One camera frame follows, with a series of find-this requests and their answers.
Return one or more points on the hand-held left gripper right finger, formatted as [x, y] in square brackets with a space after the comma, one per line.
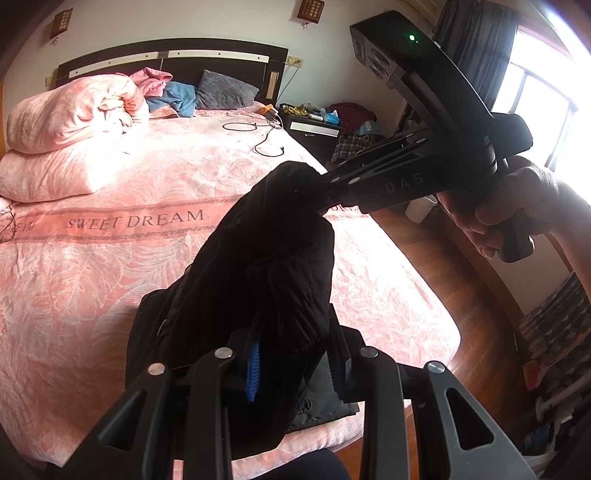
[339, 369]

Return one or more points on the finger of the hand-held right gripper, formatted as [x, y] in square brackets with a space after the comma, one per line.
[369, 161]

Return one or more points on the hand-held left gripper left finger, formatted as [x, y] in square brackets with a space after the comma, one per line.
[252, 371]

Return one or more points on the black quilted jacket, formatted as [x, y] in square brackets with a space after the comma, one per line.
[277, 258]

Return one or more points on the person's right hand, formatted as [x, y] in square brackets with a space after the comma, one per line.
[512, 203]

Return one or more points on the plaid cloth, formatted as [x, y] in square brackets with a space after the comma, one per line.
[346, 147]

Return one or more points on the light blue cap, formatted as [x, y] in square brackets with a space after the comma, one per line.
[369, 128]

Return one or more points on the dark red garment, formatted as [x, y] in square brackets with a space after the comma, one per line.
[351, 113]

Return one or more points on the dark patterned curtain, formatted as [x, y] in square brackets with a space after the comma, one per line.
[475, 50]

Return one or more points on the dark nightstand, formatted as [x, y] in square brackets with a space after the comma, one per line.
[309, 134]

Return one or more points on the white trash bin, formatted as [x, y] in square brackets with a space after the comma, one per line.
[418, 210]

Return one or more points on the clutter on nightstand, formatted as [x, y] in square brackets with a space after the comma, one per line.
[309, 112]

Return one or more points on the person's leg in dark trousers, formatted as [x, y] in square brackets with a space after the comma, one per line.
[314, 468]

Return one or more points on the window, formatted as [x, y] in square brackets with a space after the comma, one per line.
[545, 101]

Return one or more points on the orange charger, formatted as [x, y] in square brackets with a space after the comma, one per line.
[268, 110]

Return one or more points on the grey pillow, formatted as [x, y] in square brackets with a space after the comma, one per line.
[226, 90]

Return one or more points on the bed with pink sheet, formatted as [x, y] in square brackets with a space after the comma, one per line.
[115, 258]

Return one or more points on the blue garment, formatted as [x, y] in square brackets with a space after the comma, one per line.
[178, 99]

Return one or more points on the dark wooden headboard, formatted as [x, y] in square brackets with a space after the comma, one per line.
[184, 60]

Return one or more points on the dark patterned cloth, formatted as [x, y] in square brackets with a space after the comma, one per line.
[558, 318]

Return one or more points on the pink garment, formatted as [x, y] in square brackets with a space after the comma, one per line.
[152, 81]

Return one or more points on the wooden wardrobe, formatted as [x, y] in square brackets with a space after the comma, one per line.
[2, 115]

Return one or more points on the wooden wall lamp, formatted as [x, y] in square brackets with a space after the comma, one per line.
[310, 9]
[63, 21]

